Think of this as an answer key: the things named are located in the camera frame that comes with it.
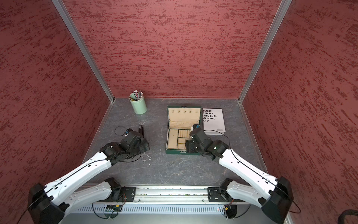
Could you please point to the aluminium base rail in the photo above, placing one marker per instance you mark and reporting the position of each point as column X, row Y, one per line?
column 166, row 194

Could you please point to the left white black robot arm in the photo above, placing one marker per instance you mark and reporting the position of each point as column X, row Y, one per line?
column 50, row 203

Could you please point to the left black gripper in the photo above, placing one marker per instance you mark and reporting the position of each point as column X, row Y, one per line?
column 141, row 149

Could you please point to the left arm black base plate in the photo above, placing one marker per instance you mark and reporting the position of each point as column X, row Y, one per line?
column 123, row 194

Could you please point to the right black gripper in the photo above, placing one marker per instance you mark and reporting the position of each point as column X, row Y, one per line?
column 189, row 146

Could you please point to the left aluminium corner post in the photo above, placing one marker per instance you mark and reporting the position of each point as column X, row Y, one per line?
column 64, row 14

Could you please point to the mint green pencil cup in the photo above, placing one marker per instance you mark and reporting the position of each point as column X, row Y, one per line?
column 139, row 106

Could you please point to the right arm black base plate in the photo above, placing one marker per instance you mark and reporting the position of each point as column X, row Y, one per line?
column 218, row 195

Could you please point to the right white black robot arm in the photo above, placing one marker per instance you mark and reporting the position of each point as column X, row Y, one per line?
column 273, row 195

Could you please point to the right aluminium corner post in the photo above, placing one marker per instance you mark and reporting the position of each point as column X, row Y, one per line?
column 274, row 27

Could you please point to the aluminium corner post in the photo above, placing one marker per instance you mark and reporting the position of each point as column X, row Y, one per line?
column 64, row 14
column 274, row 27

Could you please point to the white printed paper sheet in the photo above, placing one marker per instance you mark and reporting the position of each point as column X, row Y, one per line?
column 213, row 121

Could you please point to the green jewelry box beige lining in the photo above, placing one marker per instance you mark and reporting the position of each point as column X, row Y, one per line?
column 181, row 120

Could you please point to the coloured pencils bundle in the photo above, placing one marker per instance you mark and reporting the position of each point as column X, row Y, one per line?
column 137, row 95

